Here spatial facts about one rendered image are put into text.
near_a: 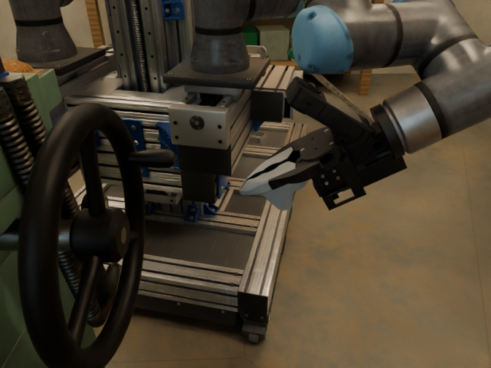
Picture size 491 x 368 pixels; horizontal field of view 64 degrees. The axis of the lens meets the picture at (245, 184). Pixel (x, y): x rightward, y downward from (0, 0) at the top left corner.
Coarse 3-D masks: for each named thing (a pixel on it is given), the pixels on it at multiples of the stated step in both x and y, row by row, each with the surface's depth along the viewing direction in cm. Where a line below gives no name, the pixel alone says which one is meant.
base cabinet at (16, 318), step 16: (16, 256) 57; (0, 272) 53; (16, 272) 57; (0, 288) 54; (16, 288) 57; (64, 288) 72; (0, 304) 54; (16, 304) 57; (64, 304) 72; (0, 320) 54; (16, 320) 57; (0, 336) 54; (16, 336) 57; (0, 352) 54; (16, 352) 57; (32, 352) 61
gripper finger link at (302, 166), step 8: (320, 160) 48; (296, 168) 48; (304, 168) 47; (312, 168) 47; (320, 168) 47; (280, 176) 49; (288, 176) 48; (296, 176) 48; (304, 176) 47; (312, 176) 48; (272, 184) 50; (280, 184) 50
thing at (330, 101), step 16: (304, 80) 46; (288, 96) 45; (304, 96) 45; (320, 96) 45; (304, 112) 46; (320, 112) 46; (336, 112) 45; (352, 112) 48; (336, 128) 46; (352, 128) 46; (368, 128) 46
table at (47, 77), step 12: (48, 72) 66; (48, 84) 66; (48, 96) 66; (60, 96) 70; (48, 108) 66; (12, 192) 41; (0, 204) 39; (12, 204) 40; (0, 216) 38; (12, 216) 40; (0, 228) 38
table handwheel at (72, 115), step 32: (64, 128) 34; (96, 128) 40; (64, 160) 32; (96, 160) 40; (128, 160) 51; (32, 192) 30; (64, 192) 32; (96, 192) 41; (128, 192) 55; (32, 224) 29; (64, 224) 42; (96, 224) 41; (128, 224) 45; (32, 256) 29; (96, 256) 41; (128, 256) 55; (32, 288) 29; (128, 288) 52; (32, 320) 30; (64, 320) 32; (128, 320) 49; (64, 352) 33; (96, 352) 40
